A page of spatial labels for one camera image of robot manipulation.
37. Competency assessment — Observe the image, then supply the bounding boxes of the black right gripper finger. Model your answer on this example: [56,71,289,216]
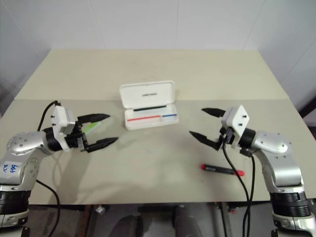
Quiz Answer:
[201,107,226,119]
[189,130,221,151]

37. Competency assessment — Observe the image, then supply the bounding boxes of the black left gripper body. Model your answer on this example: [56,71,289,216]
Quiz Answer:
[64,120,90,152]

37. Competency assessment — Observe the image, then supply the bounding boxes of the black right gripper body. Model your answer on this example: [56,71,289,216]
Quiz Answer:
[218,125,235,149]

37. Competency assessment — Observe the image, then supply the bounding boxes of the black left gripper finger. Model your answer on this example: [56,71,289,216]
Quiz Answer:
[87,137,119,152]
[78,113,111,124]

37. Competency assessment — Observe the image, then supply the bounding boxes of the green marker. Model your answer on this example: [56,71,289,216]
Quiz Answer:
[84,121,103,134]

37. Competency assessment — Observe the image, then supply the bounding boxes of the white plastic pencil case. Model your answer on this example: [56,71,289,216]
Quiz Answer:
[119,80,180,131]

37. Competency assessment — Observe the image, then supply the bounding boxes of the red and black pen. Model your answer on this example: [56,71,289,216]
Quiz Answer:
[200,163,246,178]

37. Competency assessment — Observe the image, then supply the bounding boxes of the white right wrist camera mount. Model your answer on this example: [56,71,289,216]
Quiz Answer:
[220,104,251,149]

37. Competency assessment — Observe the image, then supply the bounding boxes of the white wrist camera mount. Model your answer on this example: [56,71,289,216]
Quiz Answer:
[220,104,251,149]
[51,105,75,151]

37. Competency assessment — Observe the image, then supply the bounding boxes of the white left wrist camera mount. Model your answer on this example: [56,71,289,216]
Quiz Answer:
[51,105,75,151]

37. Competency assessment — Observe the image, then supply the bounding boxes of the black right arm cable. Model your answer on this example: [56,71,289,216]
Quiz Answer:
[240,148,256,237]
[221,140,250,237]

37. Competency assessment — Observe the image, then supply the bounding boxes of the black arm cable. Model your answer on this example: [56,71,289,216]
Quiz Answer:
[221,140,250,237]
[36,99,62,237]
[240,148,256,237]

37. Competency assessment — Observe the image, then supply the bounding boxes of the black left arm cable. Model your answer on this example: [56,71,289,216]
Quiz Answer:
[36,99,62,237]

